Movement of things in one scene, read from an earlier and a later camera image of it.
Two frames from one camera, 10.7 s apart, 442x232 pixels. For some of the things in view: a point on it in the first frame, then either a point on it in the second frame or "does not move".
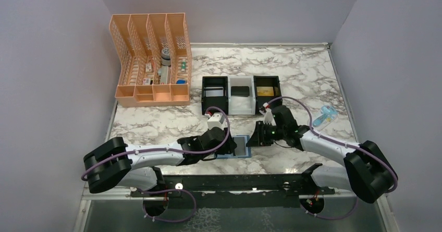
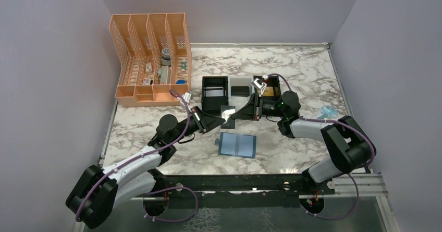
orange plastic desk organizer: x=155 y=58 does not move
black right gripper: x=257 y=138 to x=250 y=111
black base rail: x=189 y=184 does not move
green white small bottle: x=183 y=65 does not move
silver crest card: x=214 y=92 does not move
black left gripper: x=229 y=148 to x=205 y=122
